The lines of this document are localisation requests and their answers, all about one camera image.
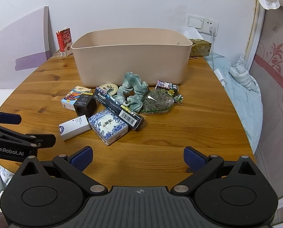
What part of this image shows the blue white porcelain pattern box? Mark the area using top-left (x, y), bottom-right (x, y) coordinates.
top-left (88, 109), bottom-right (128, 146)

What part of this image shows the dried herb sachet bag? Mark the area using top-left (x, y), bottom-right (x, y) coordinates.
top-left (140, 89), bottom-right (184, 114)

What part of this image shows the green fabric scrunchie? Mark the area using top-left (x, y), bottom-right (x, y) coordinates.
top-left (113, 72), bottom-right (149, 113)

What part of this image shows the floral wardrobe door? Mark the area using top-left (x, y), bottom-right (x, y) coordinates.
top-left (250, 7), bottom-right (283, 198)

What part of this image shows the small black box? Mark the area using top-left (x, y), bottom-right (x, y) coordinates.
top-left (73, 94), bottom-right (97, 118)

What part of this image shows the beige plastic storage bin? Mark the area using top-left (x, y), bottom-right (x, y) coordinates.
top-left (71, 28), bottom-right (192, 88)

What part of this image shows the light blue blanket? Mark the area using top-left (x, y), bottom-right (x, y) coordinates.
top-left (204, 53), bottom-right (263, 152)

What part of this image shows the cartoon bear tissue pack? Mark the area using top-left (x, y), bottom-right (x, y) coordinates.
top-left (61, 86), bottom-right (92, 111)

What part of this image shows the white hotel supplies box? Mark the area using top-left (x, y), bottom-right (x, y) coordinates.
top-left (59, 115), bottom-right (91, 141)

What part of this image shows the gold green cardboard box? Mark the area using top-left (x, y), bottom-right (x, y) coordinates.
top-left (190, 39), bottom-right (212, 57)

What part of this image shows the small dark patterned box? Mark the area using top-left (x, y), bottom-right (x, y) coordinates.
top-left (155, 80), bottom-right (179, 94)

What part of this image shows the white wall socket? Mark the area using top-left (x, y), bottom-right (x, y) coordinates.
top-left (202, 17), bottom-right (219, 36)

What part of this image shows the white wall switch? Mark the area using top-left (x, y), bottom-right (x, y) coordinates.
top-left (187, 15), bottom-right (204, 30)

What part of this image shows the purple white headboard panel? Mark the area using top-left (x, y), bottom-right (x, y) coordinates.
top-left (0, 5), bottom-right (52, 92)

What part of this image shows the red milk carton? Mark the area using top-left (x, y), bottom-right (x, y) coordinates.
top-left (56, 27), bottom-right (72, 57)

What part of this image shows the round cream tin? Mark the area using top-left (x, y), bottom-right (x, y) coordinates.
top-left (99, 83), bottom-right (118, 96)

